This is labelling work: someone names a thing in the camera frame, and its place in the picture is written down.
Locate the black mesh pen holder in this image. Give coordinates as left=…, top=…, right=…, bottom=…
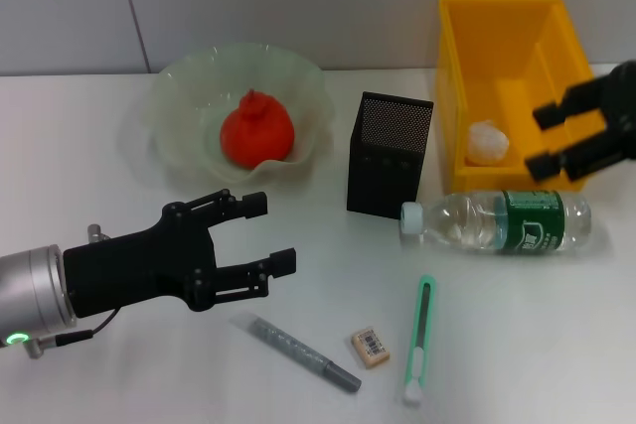
left=346, top=90, right=434, bottom=220

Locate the white paper ball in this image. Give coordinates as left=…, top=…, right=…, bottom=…
left=466, top=119, right=511, bottom=167

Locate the clear green-label water bottle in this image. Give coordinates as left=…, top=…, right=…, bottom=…
left=399, top=189, right=593, bottom=257

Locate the grey glitter pen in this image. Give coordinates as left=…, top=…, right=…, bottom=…
left=231, top=311, right=363, bottom=394

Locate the beige eraser with barcode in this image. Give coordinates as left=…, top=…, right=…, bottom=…
left=350, top=327, right=392, bottom=370

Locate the pale green glass fruit bowl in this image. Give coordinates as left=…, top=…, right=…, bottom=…
left=143, top=41, right=335, bottom=185

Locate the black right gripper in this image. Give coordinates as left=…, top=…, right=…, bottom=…
left=525, top=60, right=636, bottom=183

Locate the yellow plastic bin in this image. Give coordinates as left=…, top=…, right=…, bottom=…
left=436, top=0, right=608, bottom=193

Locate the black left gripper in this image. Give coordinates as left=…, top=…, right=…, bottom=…
left=63, top=189, right=298, bottom=319

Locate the left gripper cable with plug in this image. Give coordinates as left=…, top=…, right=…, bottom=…
left=24, top=223, right=121, bottom=360

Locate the green utility knife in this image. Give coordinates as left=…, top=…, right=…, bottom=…
left=400, top=274, right=438, bottom=404

